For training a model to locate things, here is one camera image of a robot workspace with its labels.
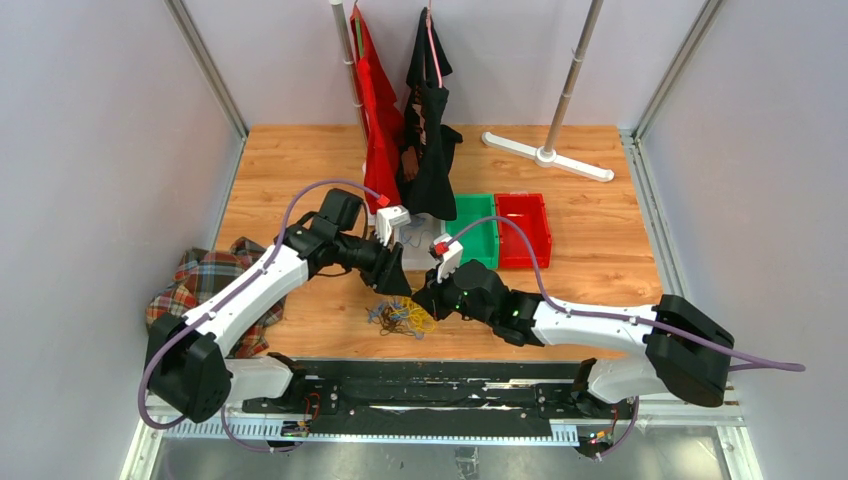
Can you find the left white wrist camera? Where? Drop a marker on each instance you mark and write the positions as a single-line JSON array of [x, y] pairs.
[[387, 219]]

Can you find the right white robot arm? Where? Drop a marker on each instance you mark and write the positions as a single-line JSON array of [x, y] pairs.
[[671, 347]]

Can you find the white rack base foot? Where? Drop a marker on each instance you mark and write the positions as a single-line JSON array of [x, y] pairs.
[[546, 159]]

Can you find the right metal rack pole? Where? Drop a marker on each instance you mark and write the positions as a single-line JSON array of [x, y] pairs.
[[578, 57]]

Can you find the metal rack pole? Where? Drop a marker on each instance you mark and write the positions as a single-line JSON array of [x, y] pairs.
[[578, 57], [343, 32]]

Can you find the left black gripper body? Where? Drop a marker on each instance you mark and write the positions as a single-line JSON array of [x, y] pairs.
[[376, 273]]

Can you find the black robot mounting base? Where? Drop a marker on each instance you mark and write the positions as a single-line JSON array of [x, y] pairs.
[[447, 399]]

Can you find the plaid flannel shirt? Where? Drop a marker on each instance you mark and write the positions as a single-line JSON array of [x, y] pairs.
[[200, 275]]

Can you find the red hanging shirt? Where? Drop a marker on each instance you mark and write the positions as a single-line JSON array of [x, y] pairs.
[[384, 124]]

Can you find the green plastic bin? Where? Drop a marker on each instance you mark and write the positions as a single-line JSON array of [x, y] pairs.
[[481, 243]]

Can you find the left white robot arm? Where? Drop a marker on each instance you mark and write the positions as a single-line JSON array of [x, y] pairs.
[[187, 361]]

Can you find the left metal rack pole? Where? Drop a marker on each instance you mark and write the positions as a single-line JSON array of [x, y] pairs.
[[343, 32]]

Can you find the green clothes hanger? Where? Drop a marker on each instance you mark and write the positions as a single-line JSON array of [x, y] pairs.
[[358, 37]]

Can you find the white plastic bin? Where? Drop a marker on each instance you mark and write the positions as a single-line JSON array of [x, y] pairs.
[[417, 237]]

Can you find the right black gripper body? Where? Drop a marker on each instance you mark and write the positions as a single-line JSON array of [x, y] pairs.
[[445, 299]]

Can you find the black hanging garment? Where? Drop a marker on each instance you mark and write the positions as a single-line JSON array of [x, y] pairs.
[[428, 145]]

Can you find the pink clothes hanger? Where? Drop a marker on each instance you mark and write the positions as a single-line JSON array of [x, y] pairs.
[[432, 45]]

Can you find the red plastic bin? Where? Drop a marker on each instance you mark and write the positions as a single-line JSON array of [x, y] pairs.
[[528, 211]]

